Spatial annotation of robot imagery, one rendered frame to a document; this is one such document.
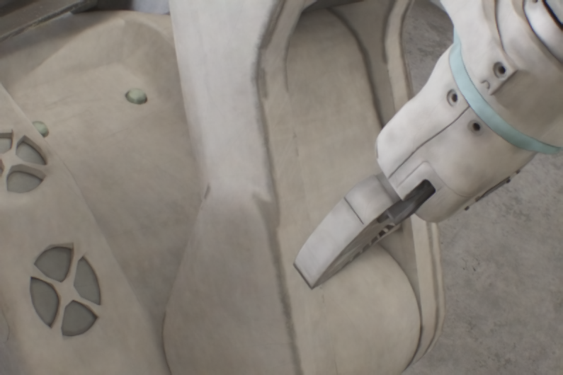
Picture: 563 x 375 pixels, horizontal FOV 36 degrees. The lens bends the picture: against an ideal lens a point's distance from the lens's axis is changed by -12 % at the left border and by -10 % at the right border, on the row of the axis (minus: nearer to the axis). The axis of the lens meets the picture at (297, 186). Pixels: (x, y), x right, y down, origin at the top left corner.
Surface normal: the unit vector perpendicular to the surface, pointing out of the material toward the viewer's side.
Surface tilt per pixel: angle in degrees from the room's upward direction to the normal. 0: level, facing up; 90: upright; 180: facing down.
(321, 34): 17
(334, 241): 105
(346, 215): 100
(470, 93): 79
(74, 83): 0
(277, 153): 51
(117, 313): 37
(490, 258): 0
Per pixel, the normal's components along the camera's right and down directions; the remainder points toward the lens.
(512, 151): 0.04, 0.79
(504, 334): 0.34, -0.73
